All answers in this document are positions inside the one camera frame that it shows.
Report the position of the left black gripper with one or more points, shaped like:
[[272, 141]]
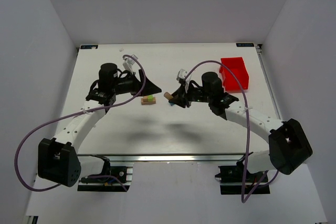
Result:
[[141, 83]]

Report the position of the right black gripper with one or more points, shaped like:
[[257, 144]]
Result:
[[184, 95]]

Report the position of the green wooden cube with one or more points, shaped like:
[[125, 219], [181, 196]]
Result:
[[150, 98]]

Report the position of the natural wooden arch block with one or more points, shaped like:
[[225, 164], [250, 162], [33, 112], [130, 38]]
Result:
[[168, 96]]

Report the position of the long natural wooden block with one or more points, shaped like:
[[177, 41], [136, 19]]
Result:
[[148, 102]]

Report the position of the red plastic bin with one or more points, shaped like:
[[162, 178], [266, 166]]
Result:
[[235, 69]]

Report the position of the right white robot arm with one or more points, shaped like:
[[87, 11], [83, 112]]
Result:
[[288, 144]]

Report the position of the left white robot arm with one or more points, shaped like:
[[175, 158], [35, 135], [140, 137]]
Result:
[[57, 158]]

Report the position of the blue label sticker right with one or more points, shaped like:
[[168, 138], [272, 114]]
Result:
[[244, 44]]

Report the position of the blue label sticker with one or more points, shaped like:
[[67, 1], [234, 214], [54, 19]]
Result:
[[84, 47], [244, 44]]

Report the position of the blue label sticker left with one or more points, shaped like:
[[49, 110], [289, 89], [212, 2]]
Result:
[[84, 47]]

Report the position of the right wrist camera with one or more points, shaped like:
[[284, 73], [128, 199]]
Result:
[[182, 78]]

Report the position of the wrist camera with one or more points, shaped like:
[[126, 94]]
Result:
[[129, 61], [182, 78]]

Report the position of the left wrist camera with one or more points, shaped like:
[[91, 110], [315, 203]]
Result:
[[129, 61]]

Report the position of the aluminium table frame rail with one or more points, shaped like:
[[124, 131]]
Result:
[[174, 157]]

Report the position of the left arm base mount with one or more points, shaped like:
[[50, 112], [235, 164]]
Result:
[[117, 179]]

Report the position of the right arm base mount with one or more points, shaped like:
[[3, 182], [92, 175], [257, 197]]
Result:
[[230, 179]]

